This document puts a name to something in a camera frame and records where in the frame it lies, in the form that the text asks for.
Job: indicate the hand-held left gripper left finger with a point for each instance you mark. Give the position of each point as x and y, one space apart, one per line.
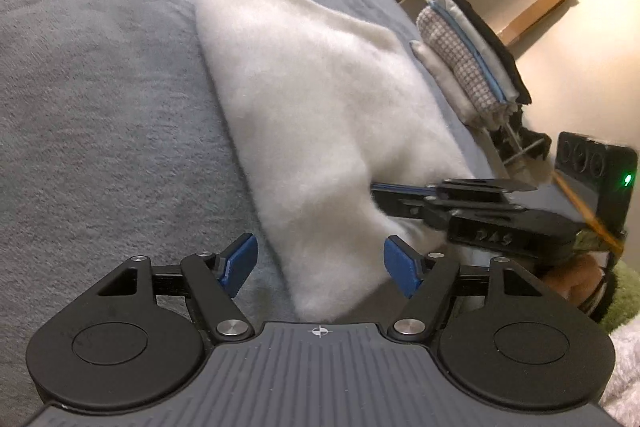
240 259

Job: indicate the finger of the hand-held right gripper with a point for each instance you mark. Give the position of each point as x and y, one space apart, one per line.
400 188
415 209

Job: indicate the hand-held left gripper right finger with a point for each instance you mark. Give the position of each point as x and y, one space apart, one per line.
400 264

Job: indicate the cream knit sweater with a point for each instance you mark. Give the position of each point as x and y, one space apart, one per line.
310 107

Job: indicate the person's right hand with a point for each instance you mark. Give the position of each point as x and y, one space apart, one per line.
575 282

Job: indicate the off-white folded garment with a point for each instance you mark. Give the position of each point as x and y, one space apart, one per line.
442 74

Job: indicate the checked folded garment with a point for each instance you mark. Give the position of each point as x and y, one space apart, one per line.
460 62

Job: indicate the blue folded garment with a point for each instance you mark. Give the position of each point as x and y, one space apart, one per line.
477 59

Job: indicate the white folded garment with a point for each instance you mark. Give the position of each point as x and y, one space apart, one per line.
480 42

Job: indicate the black folded garment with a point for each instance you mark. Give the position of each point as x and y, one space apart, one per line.
505 57

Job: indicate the white fluffy clothing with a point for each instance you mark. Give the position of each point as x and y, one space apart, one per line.
625 377

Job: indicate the long cardboard box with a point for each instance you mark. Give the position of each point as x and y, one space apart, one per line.
537 9

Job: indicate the grey-blue bed blanket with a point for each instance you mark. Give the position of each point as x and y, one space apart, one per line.
100 82

